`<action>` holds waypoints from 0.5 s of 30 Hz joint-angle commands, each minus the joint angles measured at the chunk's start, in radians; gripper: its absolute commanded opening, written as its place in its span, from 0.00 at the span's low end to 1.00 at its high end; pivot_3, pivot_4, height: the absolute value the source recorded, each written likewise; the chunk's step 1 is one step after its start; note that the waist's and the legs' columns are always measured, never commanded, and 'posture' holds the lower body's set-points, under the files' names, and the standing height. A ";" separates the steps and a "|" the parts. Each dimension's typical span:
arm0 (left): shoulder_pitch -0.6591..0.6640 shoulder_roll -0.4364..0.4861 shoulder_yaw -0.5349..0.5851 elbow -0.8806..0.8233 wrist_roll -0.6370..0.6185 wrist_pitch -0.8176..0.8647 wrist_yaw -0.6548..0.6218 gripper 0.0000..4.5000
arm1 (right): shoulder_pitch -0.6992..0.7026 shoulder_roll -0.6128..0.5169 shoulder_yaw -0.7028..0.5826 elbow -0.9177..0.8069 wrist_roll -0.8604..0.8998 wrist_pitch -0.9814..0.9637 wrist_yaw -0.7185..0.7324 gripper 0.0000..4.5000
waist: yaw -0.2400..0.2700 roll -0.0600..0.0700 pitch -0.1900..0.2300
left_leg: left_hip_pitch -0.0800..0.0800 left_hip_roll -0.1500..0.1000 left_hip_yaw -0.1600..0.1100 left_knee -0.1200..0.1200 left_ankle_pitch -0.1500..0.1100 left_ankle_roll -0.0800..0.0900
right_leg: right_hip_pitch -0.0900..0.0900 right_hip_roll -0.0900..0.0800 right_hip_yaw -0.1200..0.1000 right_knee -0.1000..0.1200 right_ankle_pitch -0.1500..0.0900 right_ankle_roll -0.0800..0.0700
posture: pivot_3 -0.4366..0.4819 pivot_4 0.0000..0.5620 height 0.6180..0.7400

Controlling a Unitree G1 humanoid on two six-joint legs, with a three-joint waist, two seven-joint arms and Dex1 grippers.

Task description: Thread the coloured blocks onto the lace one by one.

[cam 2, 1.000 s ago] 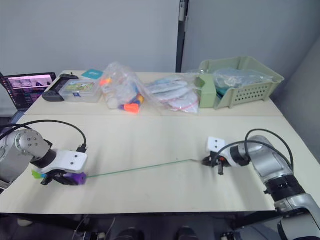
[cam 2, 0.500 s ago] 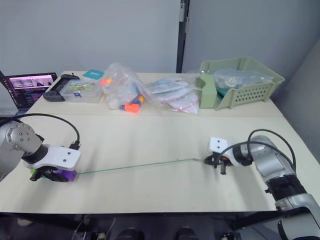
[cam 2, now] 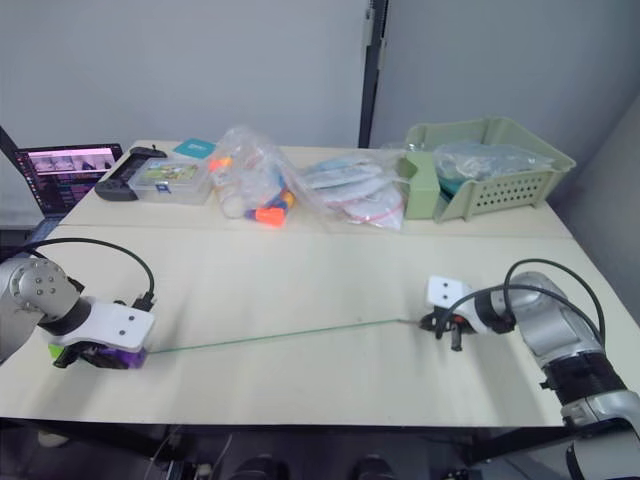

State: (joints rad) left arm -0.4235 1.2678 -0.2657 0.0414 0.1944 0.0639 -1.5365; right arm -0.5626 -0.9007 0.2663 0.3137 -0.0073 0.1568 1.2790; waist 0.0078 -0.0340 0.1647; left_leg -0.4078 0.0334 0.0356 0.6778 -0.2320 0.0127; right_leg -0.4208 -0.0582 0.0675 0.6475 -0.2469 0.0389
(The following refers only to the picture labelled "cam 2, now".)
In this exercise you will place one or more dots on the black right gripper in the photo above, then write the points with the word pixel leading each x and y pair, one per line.
pixel 450 322

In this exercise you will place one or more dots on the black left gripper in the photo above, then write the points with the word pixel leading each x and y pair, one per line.
pixel 100 356

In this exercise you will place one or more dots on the green block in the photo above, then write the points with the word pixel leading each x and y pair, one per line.
pixel 55 350

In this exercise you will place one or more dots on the purple block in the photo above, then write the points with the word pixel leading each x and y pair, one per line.
pixel 135 359

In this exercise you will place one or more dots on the green lace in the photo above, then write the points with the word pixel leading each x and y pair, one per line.
pixel 280 336

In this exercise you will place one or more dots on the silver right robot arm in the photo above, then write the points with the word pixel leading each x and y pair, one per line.
pixel 555 325

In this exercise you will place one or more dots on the plastic bag of coloured blocks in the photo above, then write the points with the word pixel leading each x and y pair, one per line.
pixel 255 185

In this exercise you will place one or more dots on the dark rounded shape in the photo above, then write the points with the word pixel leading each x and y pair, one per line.
pixel 375 467
pixel 262 467

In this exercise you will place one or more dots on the green plastic basket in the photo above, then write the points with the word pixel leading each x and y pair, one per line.
pixel 505 195

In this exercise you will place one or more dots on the plastic bag with red zip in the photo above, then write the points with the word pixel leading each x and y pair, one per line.
pixel 360 190

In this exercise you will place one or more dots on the clear bag with teal contents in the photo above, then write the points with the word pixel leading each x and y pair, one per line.
pixel 490 162

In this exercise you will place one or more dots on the open laptop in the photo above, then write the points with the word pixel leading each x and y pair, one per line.
pixel 65 175

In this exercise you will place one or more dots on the black handheld controller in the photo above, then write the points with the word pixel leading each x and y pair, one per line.
pixel 122 172

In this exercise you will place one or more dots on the clear plastic card box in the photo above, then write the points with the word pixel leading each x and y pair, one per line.
pixel 170 182

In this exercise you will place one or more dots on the teal card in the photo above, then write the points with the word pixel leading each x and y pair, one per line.
pixel 194 148

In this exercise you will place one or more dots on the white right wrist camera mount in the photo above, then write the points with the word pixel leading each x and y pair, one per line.
pixel 445 292

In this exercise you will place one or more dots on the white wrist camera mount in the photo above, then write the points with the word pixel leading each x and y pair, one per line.
pixel 117 322
pixel 445 292

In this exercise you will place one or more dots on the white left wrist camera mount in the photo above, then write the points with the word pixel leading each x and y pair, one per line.
pixel 117 322

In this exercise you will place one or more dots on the black table frame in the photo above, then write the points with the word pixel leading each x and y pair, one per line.
pixel 150 440

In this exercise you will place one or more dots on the black partition post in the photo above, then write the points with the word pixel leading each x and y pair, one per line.
pixel 372 75

